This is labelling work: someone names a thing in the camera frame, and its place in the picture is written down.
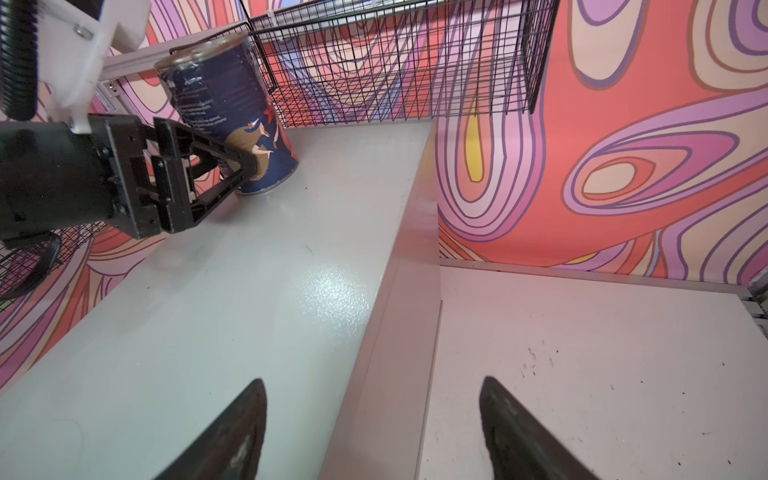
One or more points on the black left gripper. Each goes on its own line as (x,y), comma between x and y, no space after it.
(53,178)

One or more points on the black wire basket left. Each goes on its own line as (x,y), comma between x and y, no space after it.
(23,269)

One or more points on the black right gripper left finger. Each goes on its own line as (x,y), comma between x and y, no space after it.
(230,447)

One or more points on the aluminium frame back bar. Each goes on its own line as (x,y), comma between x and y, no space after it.
(145,58)

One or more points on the black wire basket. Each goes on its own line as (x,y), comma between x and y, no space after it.
(348,62)
(23,269)

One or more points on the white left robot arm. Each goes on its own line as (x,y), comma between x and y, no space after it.
(52,56)

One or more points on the black wire basket back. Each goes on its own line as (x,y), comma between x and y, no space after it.
(348,62)

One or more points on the blue labelled tin can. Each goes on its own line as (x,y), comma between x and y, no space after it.
(216,88)

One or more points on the grey metal cabinet box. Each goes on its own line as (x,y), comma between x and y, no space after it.
(327,289)

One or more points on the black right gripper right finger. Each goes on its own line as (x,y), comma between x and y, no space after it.
(519,446)

